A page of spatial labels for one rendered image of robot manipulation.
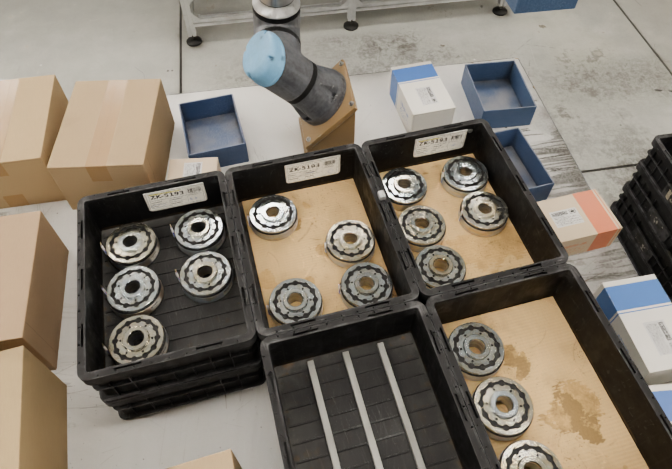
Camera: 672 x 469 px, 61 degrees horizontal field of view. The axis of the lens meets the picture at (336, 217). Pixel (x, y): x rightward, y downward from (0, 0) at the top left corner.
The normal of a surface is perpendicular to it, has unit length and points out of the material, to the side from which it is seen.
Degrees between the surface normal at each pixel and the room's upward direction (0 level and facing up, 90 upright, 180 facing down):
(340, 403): 0
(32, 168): 90
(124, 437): 0
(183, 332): 0
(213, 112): 90
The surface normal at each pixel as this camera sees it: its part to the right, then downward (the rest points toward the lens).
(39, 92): 0.00, -0.59
